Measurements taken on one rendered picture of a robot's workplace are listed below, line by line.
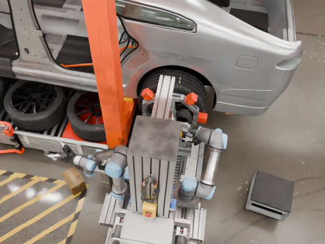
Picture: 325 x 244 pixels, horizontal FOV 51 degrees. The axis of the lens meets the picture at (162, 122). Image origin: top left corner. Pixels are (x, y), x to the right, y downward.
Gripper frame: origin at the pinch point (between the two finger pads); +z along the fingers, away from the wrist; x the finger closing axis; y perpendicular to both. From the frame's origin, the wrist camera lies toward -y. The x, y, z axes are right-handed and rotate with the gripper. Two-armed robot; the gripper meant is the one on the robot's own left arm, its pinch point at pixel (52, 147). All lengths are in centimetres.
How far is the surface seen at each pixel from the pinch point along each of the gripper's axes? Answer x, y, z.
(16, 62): 83, 14, 103
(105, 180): 46, 99, -15
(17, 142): 43, 94, 93
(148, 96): 89, 3, -40
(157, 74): 113, -5, -38
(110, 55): 45, -67, -27
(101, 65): 45, -56, -19
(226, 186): 104, 111, -136
